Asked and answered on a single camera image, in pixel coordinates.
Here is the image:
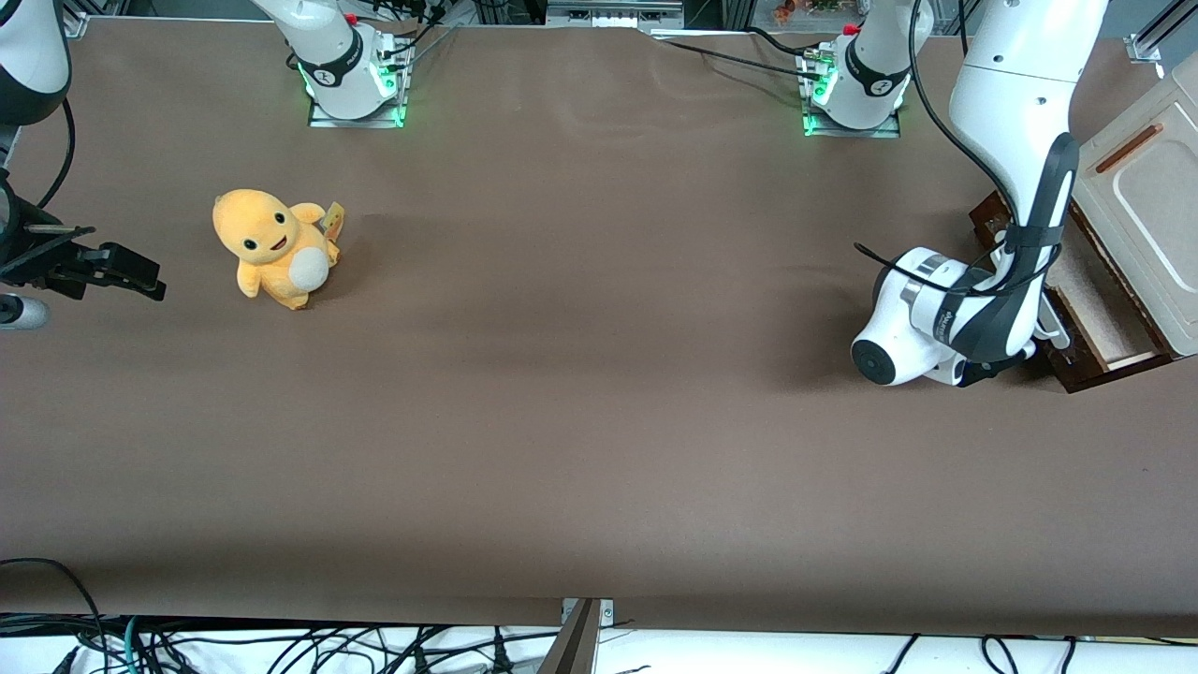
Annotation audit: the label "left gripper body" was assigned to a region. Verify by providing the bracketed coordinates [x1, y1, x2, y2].
[959, 342, 1040, 387]

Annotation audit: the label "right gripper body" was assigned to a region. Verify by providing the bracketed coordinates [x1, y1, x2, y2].
[0, 176, 95, 293]

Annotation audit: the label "dark wood drawer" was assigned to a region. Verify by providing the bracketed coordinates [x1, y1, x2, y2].
[969, 192, 1173, 395]

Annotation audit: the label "yellow plush toy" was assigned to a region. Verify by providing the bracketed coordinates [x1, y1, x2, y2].
[212, 188, 343, 312]

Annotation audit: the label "brown table cover sheet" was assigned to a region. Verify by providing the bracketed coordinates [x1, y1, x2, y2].
[0, 17, 1198, 639]

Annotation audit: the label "dark angled bar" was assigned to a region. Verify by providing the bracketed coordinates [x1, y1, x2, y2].
[536, 599, 602, 674]

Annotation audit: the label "grey device with ports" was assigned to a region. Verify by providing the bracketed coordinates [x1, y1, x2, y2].
[546, 0, 686, 29]

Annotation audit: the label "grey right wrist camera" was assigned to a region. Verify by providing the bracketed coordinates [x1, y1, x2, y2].
[0, 294, 50, 330]

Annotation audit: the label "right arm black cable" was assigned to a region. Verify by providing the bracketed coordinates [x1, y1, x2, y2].
[36, 96, 78, 211]

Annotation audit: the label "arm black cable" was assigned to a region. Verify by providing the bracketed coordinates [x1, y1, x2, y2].
[854, 0, 1068, 300]
[36, 96, 78, 211]

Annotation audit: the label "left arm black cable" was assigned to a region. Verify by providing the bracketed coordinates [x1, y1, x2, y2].
[854, 0, 1068, 300]

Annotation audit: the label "brown wooden drawer handle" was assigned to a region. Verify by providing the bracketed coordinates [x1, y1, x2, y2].
[1093, 123, 1167, 177]

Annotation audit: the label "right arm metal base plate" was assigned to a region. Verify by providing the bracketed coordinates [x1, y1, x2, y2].
[307, 36, 410, 129]

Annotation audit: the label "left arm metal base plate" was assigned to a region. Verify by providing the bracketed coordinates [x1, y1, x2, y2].
[798, 47, 902, 139]

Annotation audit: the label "black looped cable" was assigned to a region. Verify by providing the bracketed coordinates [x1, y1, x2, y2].
[0, 558, 106, 674]

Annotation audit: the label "aluminium frame profile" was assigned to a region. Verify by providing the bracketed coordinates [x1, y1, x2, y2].
[1126, 0, 1198, 65]

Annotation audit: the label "tangled black cables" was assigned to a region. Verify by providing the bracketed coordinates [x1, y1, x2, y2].
[0, 613, 562, 674]

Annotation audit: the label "black base cable bundle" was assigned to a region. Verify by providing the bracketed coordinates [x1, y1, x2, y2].
[374, 0, 461, 66]

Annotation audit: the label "short black table cable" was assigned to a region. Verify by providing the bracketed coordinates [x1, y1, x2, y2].
[744, 26, 815, 59]

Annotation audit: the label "long black table cable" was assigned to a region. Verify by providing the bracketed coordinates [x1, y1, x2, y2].
[649, 34, 825, 81]

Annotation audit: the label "metal bracket plate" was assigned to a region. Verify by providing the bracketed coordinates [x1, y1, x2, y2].
[560, 597, 616, 626]

